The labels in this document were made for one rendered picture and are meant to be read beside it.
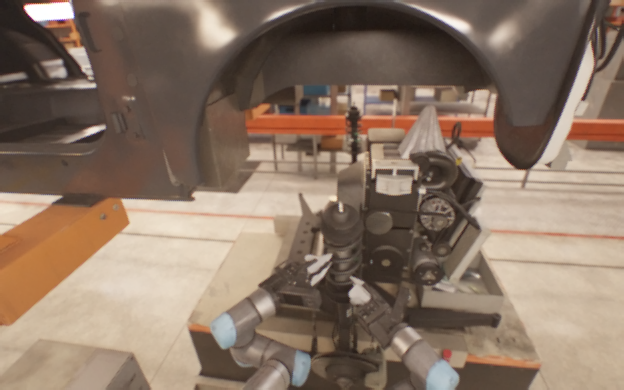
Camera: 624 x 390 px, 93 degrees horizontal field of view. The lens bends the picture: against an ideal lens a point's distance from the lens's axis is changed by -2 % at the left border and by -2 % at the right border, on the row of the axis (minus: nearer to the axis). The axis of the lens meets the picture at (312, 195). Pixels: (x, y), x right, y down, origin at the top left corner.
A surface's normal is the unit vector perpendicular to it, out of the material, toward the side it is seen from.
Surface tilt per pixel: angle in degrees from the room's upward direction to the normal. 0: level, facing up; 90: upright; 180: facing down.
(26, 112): 71
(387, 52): 90
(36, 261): 90
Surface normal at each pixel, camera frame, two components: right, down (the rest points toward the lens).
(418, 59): -0.20, 0.47
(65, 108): -0.17, 0.18
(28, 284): 0.99, 0.04
